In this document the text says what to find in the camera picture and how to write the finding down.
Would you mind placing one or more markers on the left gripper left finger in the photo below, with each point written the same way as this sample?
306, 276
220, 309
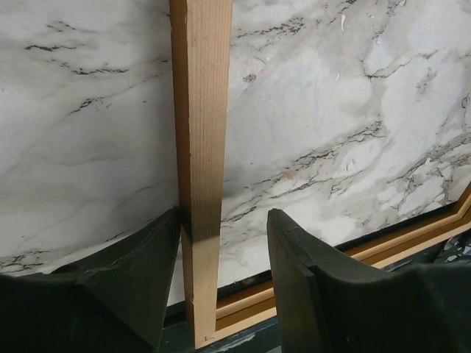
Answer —
111, 301

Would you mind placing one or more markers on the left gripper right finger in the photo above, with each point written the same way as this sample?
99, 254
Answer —
327, 301

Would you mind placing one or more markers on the brown wooden picture frame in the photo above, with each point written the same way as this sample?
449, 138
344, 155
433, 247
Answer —
350, 116

